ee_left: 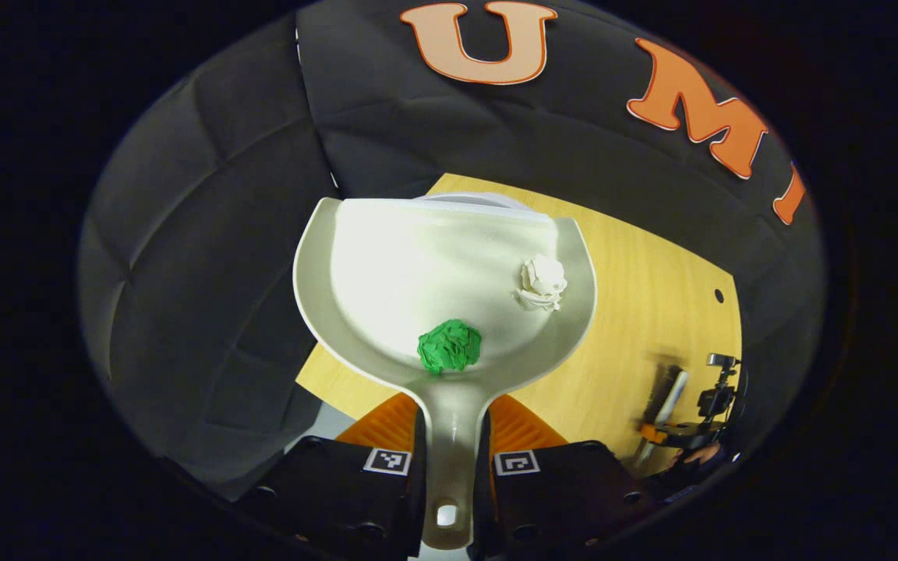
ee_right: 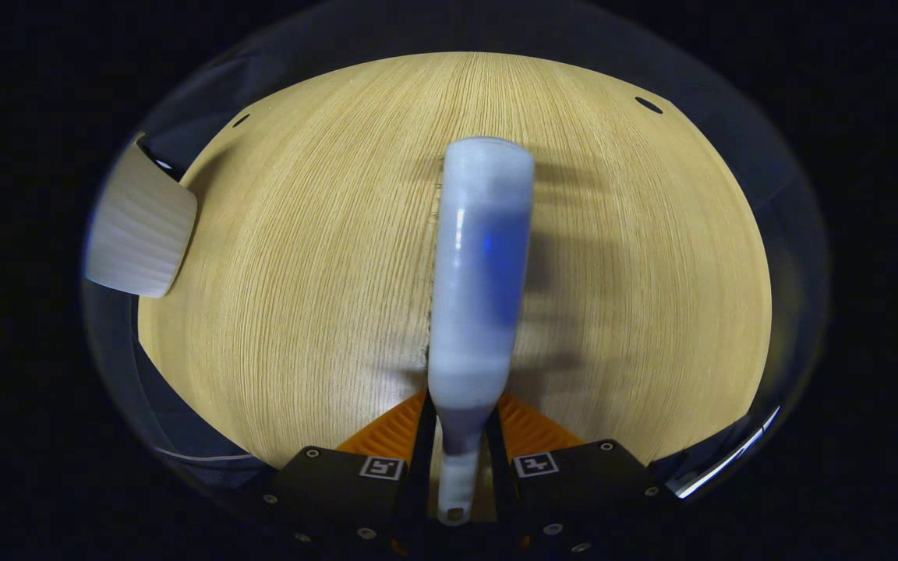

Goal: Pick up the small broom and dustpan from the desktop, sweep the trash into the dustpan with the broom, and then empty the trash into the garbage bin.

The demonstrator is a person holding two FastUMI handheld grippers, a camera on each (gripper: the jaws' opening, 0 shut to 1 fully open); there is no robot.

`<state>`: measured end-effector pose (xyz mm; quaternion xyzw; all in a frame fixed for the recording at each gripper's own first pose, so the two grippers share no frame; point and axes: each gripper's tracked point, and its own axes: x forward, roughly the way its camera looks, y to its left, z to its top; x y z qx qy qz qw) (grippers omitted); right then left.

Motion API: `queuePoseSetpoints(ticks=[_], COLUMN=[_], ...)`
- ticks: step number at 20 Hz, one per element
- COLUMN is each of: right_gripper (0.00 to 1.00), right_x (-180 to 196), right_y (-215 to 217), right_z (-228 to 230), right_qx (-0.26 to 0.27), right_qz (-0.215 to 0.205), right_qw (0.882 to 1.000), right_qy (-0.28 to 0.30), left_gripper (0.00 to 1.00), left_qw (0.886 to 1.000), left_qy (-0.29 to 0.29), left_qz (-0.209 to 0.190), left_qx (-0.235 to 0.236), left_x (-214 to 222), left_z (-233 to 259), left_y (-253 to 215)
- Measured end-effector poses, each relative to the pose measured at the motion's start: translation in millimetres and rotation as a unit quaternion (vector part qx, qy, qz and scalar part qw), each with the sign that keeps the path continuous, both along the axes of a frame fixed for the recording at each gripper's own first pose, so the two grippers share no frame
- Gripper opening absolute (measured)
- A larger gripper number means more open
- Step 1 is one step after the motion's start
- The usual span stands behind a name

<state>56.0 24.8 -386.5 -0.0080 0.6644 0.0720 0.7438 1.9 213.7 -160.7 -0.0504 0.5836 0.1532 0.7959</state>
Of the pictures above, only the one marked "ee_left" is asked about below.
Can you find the white paper ball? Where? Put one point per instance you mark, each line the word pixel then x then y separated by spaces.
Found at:
pixel 544 280

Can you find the small grey broom black bristles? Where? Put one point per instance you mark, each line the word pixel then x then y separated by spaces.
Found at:
pixel 673 396

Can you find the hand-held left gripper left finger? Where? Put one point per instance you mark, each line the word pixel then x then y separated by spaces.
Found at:
pixel 324 487

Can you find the white ribbed garbage bin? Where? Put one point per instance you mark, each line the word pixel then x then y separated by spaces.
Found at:
pixel 468 198

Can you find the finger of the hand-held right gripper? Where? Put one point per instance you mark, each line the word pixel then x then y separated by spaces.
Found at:
pixel 687 432

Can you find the green paper ball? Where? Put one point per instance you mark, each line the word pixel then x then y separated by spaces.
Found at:
pixel 449 347

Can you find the white plastic dustpan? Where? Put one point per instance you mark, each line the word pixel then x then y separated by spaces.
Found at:
pixel 418 257

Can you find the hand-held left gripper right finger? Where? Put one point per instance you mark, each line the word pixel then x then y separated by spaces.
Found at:
pixel 566 495

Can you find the black backdrop cloth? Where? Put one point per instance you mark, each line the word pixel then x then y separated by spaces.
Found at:
pixel 207 273

